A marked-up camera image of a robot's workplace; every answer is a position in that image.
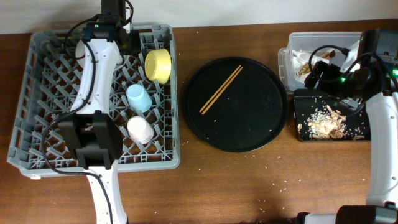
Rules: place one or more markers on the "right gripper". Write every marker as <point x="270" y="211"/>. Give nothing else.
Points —
<point x="331" y="71"/>

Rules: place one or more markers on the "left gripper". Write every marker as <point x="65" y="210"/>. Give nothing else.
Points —
<point x="137" y="46"/>

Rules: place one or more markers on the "yellow bowl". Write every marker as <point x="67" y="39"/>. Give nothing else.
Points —
<point x="158" y="65"/>

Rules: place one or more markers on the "brown food scraps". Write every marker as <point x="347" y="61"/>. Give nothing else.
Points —
<point x="328" y="124"/>

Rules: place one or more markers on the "blue plastic cup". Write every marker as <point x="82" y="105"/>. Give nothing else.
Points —
<point x="138" y="98"/>

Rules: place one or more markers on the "pink plastic cup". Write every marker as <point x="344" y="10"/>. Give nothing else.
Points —
<point x="140" y="131"/>

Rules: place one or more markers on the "wooden chopstick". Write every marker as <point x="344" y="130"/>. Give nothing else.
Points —
<point x="220" y="88"/>
<point x="222" y="91"/>

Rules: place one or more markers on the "grey round plate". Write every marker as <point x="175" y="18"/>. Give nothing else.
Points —
<point x="82" y="55"/>

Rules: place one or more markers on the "white paper napkins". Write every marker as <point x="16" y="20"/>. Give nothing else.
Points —
<point x="300" y="68"/>

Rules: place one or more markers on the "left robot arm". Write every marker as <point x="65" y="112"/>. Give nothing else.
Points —
<point x="89" y="132"/>

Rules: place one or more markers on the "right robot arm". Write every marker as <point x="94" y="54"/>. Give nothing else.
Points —
<point x="371" y="77"/>

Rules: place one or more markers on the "grey plastic dishwasher rack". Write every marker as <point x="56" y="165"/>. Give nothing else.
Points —
<point x="50" y="85"/>

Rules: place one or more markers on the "clear plastic waste bin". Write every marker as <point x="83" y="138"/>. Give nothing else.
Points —
<point x="307" y="42"/>

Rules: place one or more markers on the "black rectangular tray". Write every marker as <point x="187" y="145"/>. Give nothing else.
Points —
<point x="307" y="101"/>

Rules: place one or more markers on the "round black serving tray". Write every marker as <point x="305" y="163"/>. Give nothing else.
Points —
<point x="235" y="104"/>

